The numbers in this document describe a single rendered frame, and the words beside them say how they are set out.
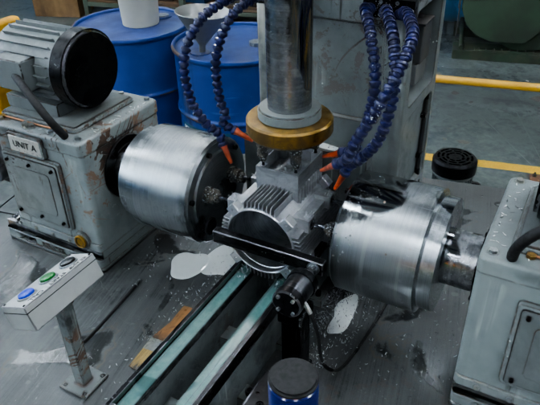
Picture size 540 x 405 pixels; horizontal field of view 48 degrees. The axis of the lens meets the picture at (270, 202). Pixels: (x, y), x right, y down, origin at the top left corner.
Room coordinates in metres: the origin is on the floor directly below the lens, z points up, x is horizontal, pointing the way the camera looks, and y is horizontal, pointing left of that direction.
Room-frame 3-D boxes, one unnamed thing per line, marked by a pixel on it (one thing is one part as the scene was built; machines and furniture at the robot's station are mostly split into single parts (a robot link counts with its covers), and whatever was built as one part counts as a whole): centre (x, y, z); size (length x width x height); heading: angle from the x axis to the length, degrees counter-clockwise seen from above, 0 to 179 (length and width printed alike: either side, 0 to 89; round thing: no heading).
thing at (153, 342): (0.96, 0.24, 0.80); 0.21 x 0.05 x 0.01; 155
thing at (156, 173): (1.25, 0.24, 1.04); 0.37 x 0.25 x 0.25; 61
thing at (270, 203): (1.10, -0.02, 1.01); 0.20 x 0.19 x 0.19; 151
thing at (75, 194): (1.39, 0.49, 0.99); 0.35 x 0.31 x 0.37; 61
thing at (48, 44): (1.38, 0.54, 1.16); 0.33 x 0.26 x 0.42; 61
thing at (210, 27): (2.64, 0.26, 0.93); 0.25 x 0.24 x 0.25; 162
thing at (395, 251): (0.96, -0.27, 1.04); 0.41 x 0.25 x 0.25; 61
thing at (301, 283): (0.99, -0.16, 0.92); 0.45 x 0.13 x 0.24; 151
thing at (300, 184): (1.13, -0.04, 1.11); 0.12 x 0.11 x 0.07; 151
